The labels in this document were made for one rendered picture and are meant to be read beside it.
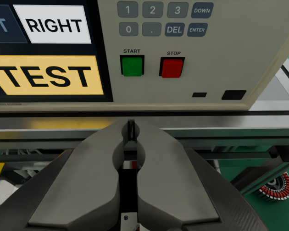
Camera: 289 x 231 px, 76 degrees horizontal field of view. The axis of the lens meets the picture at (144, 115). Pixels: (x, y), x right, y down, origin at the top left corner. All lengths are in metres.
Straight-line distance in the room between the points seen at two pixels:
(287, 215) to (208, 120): 0.48
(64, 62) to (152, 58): 0.08
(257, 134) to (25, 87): 0.27
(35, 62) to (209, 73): 0.17
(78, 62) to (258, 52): 0.17
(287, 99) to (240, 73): 0.11
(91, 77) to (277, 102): 0.24
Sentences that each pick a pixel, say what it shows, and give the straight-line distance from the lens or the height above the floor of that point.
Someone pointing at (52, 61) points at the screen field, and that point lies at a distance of 0.20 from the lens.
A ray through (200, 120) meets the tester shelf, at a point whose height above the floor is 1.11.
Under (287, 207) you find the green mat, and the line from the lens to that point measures 0.69.
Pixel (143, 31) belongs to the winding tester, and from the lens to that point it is 0.17.
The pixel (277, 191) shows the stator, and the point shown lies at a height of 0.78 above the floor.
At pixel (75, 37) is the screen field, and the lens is 0.18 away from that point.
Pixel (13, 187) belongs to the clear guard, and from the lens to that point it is 0.28.
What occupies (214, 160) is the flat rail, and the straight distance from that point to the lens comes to 0.30.
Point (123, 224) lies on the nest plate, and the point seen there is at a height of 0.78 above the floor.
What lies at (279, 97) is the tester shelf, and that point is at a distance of 0.31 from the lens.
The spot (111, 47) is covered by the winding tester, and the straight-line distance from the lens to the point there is 0.18.
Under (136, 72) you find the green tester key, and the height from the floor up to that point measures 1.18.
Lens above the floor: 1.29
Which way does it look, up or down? 52 degrees down
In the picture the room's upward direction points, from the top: 2 degrees clockwise
